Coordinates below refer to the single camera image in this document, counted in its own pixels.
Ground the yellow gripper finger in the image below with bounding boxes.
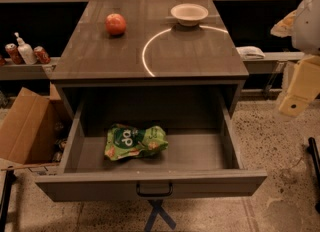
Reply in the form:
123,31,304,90
270,11,296,38
278,55,320,117

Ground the green rice chip bag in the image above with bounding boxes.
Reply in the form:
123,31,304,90
104,124,169,161

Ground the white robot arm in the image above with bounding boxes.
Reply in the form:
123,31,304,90
271,0,320,117

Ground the open grey top drawer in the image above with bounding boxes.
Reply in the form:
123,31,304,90
36,86,267,201

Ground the grey cabinet counter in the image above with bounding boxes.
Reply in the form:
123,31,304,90
51,0,248,114

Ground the grey low shelf right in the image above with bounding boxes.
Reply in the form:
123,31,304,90
244,52,303,74

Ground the grey low shelf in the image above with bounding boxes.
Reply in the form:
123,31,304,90
244,52,303,74
0,57,60,81

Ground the folded white cloth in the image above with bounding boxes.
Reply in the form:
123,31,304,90
236,46,265,60

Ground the black stand leg right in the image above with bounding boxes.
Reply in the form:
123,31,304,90
307,137,320,214

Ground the black stand leg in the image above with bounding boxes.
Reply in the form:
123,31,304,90
0,168,16,232
307,137,320,214

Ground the white paper bowl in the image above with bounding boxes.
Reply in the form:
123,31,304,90
171,3,209,27

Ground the red apple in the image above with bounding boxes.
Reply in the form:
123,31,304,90
105,13,126,36

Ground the red soda can right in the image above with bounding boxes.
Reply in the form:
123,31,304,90
34,46,51,64

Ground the red soda can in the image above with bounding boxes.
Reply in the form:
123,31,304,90
34,46,51,64
5,43,24,65

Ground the white pump bottle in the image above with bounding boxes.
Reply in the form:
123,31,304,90
14,32,37,65

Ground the brown cardboard box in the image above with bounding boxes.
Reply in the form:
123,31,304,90
0,84,71,165

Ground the red soda can left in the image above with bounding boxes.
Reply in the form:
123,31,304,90
5,43,24,65

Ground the grey low shelf left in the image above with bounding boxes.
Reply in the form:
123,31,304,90
0,57,60,81

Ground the black stand leg left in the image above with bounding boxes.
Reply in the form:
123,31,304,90
0,168,16,232

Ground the black drawer handle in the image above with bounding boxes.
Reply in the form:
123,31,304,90
136,183,173,198

